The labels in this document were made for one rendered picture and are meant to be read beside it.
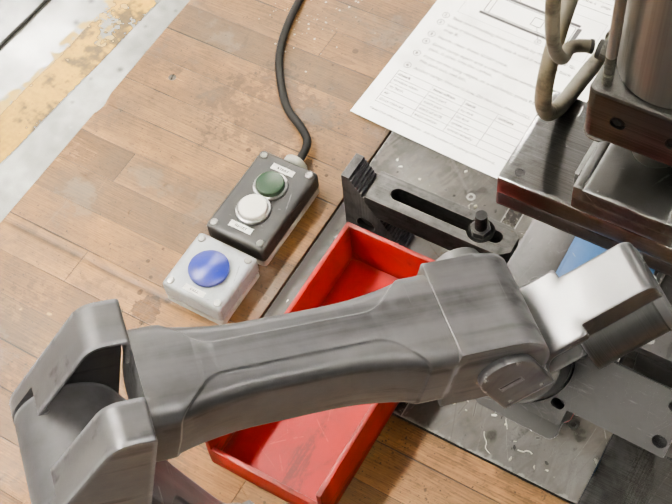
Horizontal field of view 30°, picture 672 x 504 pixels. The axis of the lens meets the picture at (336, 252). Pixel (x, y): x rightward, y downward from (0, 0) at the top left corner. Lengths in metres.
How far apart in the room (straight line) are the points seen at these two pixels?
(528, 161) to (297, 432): 0.33
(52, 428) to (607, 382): 0.36
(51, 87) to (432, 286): 1.99
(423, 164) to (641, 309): 0.54
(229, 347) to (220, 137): 0.67
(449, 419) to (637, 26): 0.46
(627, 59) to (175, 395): 0.38
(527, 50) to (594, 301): 0.65
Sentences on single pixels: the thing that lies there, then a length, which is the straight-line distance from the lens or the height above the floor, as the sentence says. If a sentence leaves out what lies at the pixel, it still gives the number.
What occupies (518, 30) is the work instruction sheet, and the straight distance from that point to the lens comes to 1.41.
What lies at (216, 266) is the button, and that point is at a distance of 1.20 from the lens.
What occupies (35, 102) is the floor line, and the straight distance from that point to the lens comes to 2.65.
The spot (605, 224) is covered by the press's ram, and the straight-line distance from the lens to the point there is 0.97.
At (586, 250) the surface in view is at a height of 0.99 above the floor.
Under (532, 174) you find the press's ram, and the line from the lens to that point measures 0.99.
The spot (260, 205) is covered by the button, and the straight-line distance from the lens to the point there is 1.23.
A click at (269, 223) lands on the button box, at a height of 0.93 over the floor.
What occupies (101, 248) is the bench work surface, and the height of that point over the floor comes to 0.90.
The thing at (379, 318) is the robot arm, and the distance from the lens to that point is 0.71.
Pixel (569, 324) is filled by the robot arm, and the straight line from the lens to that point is 0.78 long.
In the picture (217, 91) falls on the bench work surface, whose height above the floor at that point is 0.90.
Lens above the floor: 1.94
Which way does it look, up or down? 57 degrees down
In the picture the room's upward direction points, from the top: 8 degrees counter-clockwise
